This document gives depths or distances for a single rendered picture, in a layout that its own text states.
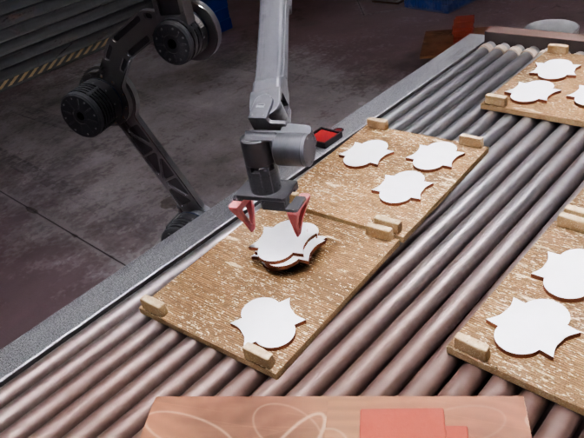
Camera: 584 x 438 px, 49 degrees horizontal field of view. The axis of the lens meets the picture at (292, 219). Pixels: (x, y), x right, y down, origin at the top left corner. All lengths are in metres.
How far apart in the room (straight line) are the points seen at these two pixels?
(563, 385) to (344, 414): 0.35
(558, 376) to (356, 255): 0.45
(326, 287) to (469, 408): 0.44
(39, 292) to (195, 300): 1.98
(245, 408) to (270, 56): 0.66
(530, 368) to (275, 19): 0.79
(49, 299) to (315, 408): 2.34
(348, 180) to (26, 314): 1.93
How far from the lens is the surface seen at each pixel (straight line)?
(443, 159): 1.56
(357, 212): 1.41
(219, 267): 1.33
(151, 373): 1.18
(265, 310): 1.18
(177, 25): 2.05
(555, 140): 1.69
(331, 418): 0.87
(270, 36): 1.28
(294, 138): 1.08
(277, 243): 1.27
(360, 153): 1.62
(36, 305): 3.12
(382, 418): 0.54
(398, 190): 1.45
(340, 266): 1.26
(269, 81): 1.18
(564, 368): 1.07
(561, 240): 1.32
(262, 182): 1.13
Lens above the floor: 1.72
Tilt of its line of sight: 33 degrees down
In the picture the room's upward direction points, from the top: 11 degrees counter-clockwise
